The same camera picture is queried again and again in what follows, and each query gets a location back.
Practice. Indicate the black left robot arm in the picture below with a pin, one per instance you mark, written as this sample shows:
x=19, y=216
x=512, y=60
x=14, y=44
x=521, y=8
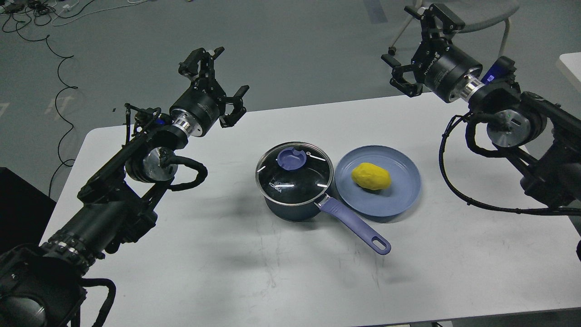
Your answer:
x=45, y=285

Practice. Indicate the black box at left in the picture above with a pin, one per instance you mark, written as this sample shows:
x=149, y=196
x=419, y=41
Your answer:
x=24, y=211

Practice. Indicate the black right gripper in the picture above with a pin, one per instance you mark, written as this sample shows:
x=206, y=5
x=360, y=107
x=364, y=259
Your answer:
x=447, y=68

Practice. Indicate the grey office chair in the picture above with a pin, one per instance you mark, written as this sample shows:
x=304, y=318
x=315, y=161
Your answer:
x=479, y=14

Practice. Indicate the dark blue saucepan purple handle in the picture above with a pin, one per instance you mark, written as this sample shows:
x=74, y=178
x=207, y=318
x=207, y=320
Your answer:
x=330, y=205

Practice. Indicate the glass lid purple knob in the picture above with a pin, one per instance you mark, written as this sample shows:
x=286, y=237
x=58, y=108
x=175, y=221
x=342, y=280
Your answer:
x=294, y=173

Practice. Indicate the white side table corner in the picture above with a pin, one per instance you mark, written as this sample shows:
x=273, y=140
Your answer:
x=569, y=65

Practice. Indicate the blue round plate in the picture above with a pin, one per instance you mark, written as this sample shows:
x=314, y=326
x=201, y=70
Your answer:
x=404, y=191

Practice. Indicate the yellow potato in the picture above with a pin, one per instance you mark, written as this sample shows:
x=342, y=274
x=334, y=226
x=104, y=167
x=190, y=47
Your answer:
x=371, y=177

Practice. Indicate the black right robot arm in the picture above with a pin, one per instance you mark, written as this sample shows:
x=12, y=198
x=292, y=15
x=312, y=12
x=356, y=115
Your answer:
x=538, y=137

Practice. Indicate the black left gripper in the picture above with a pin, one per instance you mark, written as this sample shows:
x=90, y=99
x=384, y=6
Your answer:
x=200, y=106

